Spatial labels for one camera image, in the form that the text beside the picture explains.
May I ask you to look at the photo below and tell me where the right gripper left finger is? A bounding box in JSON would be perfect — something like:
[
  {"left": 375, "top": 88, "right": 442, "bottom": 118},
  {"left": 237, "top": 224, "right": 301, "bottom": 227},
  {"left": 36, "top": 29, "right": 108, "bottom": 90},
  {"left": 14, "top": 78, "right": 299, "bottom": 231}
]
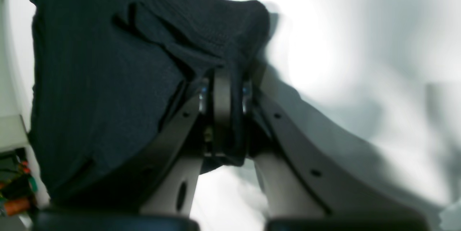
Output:
[{"left": 51, "top": 96, "right": 203, "bottom": 216}]

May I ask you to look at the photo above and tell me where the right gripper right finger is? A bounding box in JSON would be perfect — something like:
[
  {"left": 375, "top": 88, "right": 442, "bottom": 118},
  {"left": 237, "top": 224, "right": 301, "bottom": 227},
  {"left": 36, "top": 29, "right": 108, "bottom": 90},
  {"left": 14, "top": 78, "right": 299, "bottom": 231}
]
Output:
[{"left": 249, "top": 89, "right": 440, "bottom": 221}]

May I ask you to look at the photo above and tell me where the black T-shirt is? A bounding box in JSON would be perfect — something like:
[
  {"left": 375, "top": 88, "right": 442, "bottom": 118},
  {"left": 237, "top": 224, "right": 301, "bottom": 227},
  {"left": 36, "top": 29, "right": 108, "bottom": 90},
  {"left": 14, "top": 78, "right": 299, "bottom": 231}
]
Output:
[{"left": 28, "top": 0, "right": 270, "bottom": 200}]

